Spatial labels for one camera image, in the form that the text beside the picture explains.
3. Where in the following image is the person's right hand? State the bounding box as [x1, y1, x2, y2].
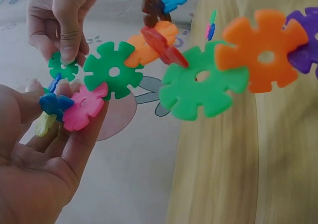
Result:
[26, 0, 107, 66]

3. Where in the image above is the person's left hand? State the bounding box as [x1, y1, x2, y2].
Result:
[0, 78, 110, 224]

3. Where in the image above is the small green snowflake piece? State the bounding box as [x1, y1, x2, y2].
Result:
[48, 51, 80, 82]

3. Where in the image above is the chain of colourful snowflake discs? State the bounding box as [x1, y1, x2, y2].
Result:
[34, 0, 318, 138]

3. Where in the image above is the small colourful disc cluster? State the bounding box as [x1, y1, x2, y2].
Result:
[204, 9, 217, 42]

